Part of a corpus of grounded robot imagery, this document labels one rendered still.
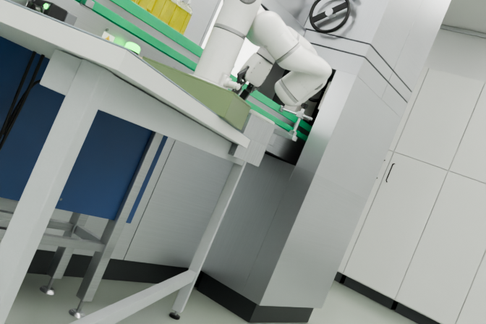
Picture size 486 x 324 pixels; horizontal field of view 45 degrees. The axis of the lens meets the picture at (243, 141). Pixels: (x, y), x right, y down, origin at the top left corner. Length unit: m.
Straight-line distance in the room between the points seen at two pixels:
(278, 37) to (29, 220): 0.94
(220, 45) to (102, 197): 0.62
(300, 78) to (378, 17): 1.19
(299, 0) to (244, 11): 1.31
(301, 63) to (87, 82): 0.86
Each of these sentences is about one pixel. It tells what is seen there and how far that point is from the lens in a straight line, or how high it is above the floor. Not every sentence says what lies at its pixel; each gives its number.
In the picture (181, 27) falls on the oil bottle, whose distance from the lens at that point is 2.06.
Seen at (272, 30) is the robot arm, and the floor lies 1.03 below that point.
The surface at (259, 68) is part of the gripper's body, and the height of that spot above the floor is 1.00.
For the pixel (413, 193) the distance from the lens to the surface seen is 5.44.
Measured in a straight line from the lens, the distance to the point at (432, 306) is 5.31.
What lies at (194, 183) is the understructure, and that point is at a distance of 2.65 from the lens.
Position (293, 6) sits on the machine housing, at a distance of 2.88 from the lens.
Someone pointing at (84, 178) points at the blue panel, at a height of 0.44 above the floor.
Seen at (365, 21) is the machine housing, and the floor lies 1.50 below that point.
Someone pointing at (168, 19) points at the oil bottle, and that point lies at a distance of 2.02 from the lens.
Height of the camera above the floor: 0.67
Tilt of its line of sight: 2 degrees up
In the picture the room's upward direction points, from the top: 23 degrees clockwise
